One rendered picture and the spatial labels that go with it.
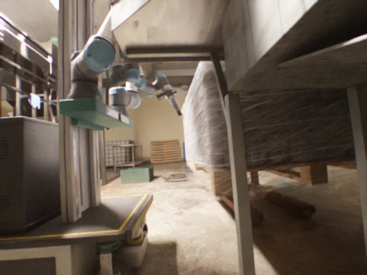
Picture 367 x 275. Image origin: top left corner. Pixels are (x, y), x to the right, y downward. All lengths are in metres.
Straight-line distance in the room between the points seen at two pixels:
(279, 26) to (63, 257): 1.04
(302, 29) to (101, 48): 0.75
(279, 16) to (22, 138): 1.08
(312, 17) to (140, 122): 9.90
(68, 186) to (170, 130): 8.98
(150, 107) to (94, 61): 9.34
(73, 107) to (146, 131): 9.11
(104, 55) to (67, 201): 0.72
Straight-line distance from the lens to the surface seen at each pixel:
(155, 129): 9.99
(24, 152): 1.14
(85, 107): 0.94
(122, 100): 1.47
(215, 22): 0.77
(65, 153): 1.16
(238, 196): 0.65
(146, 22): 0.75
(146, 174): 4.14
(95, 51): 0.90
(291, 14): 0.35
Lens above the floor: 0.64
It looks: 4 degrees up
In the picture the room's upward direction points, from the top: 4 degrees counter-clockwise
